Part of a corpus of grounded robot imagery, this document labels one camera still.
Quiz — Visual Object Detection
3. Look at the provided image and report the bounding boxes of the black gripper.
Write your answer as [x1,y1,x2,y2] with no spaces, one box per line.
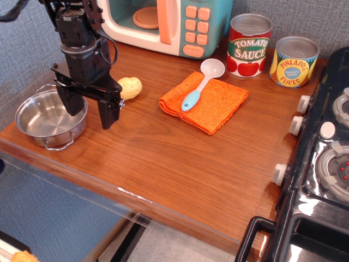
[52,37,125,130]

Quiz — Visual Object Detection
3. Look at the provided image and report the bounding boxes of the white ladle with blue handle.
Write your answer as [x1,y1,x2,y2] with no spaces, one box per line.
[181,58,225,112]

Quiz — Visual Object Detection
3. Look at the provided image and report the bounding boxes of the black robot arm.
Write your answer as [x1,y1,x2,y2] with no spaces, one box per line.
[40,1,124,129]

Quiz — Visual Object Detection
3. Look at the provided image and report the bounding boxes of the yellow toy potato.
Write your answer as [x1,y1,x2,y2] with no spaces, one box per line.
[118,77,142,100]

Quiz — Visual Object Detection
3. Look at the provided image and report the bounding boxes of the stainless steel pot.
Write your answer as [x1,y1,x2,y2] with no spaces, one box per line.
[15,84,88,151]

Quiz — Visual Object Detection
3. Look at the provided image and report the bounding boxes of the orange folded cloth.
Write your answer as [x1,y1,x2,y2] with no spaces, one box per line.
[159,72,249,135]

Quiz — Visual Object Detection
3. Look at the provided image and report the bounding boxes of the toy microwave oven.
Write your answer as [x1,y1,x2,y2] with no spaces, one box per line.
[98,0,233,59]

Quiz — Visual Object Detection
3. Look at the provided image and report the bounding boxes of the orange object at corner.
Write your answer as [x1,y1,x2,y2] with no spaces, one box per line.
[11,251,39,262]

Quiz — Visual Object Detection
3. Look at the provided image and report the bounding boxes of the tomato sauce can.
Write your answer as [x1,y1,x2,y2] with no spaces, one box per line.
[226,13,273,78]

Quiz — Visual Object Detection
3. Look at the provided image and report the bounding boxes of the white stove knob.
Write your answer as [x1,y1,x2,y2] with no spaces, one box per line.
[297,95,311,115]
[289,116,304,136]
[272,164,287,186]

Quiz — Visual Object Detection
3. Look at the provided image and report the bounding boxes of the pineapple slices can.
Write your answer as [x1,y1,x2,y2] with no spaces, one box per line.
[269,36,320,88]

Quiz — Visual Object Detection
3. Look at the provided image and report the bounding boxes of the white round stove button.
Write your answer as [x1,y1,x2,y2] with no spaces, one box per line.
[319,121,336,140]

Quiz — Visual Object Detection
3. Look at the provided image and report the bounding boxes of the grey stove burner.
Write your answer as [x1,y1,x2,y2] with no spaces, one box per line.
[316,141,348,202]
[333,87,349,127]

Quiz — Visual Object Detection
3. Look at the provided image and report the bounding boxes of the black toy stove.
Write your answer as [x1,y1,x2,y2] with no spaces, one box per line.
[236,47,348,261]

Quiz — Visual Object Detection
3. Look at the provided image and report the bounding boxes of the black cable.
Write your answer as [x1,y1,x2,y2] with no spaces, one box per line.
[97,28,119,66]

